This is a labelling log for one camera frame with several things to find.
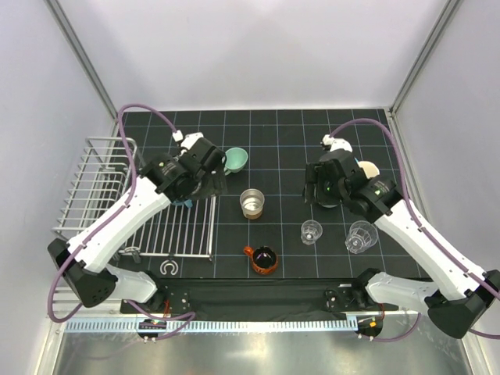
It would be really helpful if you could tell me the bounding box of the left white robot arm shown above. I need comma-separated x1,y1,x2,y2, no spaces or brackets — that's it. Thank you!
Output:
48,133,227,313

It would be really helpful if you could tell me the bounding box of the large clear plastic cup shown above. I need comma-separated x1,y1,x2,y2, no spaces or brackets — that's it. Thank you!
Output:
345,220,379,254

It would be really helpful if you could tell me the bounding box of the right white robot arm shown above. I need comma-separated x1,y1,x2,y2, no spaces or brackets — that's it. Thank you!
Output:
303,149,499,339

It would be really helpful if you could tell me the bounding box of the blue ceramic mug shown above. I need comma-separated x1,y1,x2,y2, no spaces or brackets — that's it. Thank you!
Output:
171,199,193,209

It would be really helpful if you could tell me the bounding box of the metal wire dish rack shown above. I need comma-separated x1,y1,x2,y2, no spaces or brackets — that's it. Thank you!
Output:
52,136,222,263

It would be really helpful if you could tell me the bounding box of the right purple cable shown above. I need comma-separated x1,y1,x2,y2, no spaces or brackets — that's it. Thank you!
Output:
327,118,500,343

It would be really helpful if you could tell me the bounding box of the mint green cup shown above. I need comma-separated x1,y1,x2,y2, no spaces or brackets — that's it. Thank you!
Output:
224,147,248,176

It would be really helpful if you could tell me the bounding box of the grey ceramic mug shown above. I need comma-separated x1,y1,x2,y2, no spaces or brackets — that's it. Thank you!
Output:
318,203,341,209

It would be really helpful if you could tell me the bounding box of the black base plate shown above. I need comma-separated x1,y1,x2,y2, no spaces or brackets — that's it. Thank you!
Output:
141,277,382,322

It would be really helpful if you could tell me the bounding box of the purple cable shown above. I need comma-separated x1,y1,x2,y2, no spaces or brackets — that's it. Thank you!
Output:
47,103,196,341
327,118,500,343

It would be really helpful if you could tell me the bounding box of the light blue tall mug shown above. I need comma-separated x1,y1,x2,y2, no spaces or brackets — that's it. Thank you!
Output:
352,159,380,180

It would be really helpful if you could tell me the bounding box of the orange black ceramic cup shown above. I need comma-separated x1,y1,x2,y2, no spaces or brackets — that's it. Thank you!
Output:
243,246,278,275

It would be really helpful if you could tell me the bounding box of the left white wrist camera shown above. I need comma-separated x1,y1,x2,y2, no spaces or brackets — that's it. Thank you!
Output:
172,130,204,150

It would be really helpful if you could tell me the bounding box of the slotted cable duct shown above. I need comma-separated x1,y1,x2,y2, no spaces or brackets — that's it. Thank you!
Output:
65,316,358,334

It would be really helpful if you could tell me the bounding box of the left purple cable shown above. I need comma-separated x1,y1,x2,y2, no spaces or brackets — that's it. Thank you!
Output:
47,103,196,341

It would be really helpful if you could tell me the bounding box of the small clear glass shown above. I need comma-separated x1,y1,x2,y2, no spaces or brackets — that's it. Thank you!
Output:
301,220,323,245

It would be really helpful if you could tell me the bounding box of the black grid mat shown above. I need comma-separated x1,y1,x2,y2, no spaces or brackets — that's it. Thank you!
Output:
111,109,425,279

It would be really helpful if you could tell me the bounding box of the steel tumbler cup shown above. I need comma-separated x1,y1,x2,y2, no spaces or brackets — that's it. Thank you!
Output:
239,188,265,220

